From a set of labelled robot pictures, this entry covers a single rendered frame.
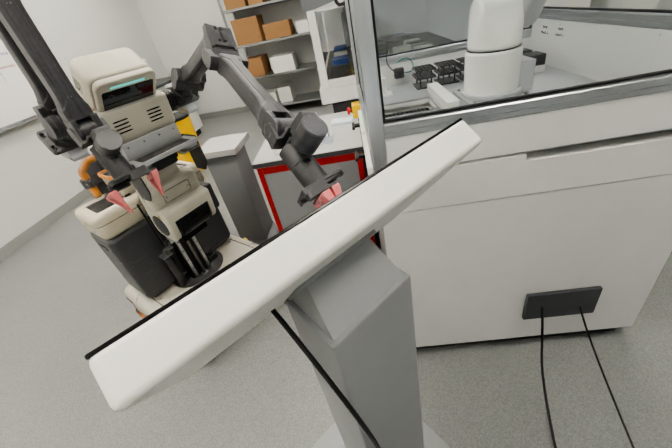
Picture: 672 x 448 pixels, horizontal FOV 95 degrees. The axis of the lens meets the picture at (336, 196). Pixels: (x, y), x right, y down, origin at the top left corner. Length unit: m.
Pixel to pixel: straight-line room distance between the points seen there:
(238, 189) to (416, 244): 1.39
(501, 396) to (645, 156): 0.97
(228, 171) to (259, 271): 1.82
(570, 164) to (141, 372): 1.05
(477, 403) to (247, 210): 1.66
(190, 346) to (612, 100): 1.03
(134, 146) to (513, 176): 1.27
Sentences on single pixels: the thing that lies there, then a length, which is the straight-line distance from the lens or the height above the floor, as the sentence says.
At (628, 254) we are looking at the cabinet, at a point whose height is 0.49.
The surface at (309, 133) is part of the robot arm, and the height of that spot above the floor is 1.19.
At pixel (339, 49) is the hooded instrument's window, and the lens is 2.17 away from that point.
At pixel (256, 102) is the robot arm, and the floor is 1.22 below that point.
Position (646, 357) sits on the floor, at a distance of 1.83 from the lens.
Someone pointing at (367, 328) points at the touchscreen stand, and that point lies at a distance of 0.47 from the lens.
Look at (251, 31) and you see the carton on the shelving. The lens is 5.30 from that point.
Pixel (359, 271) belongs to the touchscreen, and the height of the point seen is 1.05.
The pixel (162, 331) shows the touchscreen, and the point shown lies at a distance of 0.31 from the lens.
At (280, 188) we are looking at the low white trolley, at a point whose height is 0.59.
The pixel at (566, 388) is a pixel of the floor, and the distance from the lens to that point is 1.64.
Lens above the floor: 1.38
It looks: 32 degrees down
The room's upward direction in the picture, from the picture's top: 12 degrees counter-clockwise
